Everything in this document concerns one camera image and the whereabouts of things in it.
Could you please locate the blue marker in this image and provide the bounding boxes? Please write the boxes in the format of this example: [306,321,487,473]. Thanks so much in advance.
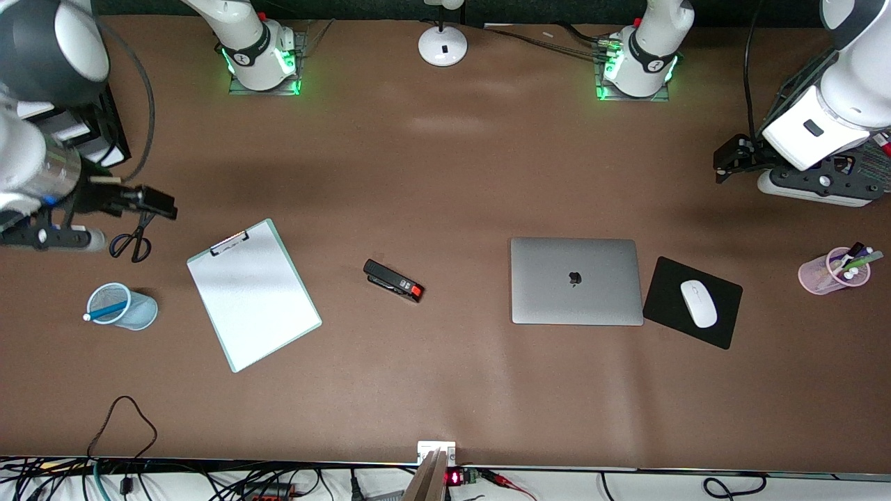
[82,299,130,323]

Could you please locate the silver laptop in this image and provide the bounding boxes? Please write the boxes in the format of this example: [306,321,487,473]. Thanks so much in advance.
[510,237,645,326]

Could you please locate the black capped marker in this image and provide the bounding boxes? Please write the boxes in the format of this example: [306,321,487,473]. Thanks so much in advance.
[830,241,866,273]

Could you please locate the green marker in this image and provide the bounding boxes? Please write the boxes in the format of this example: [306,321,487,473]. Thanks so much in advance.
[839,250,885,278]

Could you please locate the black mesh desk organizer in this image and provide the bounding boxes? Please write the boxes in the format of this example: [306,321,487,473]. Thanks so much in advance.
[768,47,891,193]

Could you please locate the black scissors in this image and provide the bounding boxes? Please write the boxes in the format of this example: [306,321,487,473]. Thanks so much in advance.
[109,209,158,264]

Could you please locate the pink translucent pen cup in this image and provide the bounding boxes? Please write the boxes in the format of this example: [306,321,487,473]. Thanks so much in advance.
[798,247,872,296]

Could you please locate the light blue mesh pen cup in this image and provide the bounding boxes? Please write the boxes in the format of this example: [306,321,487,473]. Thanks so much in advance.
[87,283,159,331]

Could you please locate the white clipboard with metal clip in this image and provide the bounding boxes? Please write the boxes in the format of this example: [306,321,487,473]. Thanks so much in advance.
[187,218,323,374]

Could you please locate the white computer mouse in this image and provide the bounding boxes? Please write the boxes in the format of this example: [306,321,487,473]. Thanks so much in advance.
[680,280,718,329]

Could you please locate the black mouse pad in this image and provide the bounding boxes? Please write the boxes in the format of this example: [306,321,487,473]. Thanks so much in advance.
[642,256,743,350]

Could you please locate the black stapler with red tip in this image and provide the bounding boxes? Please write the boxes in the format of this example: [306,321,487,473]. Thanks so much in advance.
[363,259,425,304]

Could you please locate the white round lamp base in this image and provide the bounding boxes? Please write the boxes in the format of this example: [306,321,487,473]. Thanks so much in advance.
[418,0,468,67]

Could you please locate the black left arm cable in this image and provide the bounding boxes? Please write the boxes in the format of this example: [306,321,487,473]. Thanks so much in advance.
[743,0,768,140]

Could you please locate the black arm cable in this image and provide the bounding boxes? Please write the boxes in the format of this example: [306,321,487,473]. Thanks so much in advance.
[90,19,156,184]
[743,0,768,140]

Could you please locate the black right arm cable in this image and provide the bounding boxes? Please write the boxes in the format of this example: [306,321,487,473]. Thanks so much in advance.
[90,19,156,184]

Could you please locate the brown looped cable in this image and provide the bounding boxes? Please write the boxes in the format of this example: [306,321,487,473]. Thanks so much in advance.
[86,395,159,461]

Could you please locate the grey table cable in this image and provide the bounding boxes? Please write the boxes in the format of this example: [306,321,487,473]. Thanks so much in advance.
[484,26,608,62]

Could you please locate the black coiled cable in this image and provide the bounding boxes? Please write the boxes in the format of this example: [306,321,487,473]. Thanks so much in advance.
[702,473,768,499]

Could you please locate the white bracket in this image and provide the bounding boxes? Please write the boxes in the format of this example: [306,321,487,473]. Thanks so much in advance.
[417,440,457,468]

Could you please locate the grey camera post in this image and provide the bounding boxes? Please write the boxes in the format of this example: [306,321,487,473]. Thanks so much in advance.
[402,449,450,501]

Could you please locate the red wire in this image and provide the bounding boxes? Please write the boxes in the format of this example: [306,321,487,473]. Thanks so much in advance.
[479,469,538,501]

